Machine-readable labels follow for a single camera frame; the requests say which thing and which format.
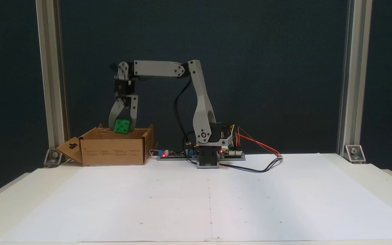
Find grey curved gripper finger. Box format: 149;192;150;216
109;96;126;131

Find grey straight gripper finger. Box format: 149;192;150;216
127;95;138;134

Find green dice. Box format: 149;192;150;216
114;119;131;134

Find brown cardboard box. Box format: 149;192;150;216
56;123;155;167

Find blue power circuit board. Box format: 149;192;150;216
157;147;198;161

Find aluminium frame post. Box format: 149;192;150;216
35;0;70;150
337;0;373;155

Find metal corner bracket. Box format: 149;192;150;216
44;148;64;168
344;145;366;164

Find coloured jumper wire bundle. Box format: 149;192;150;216
229;123;243;152

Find circuit board with jumper wires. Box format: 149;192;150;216
219;146;246;161

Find black cable with white plug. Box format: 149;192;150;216
182;154;284;173

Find red and orange wires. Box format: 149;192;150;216
235;127;282;158

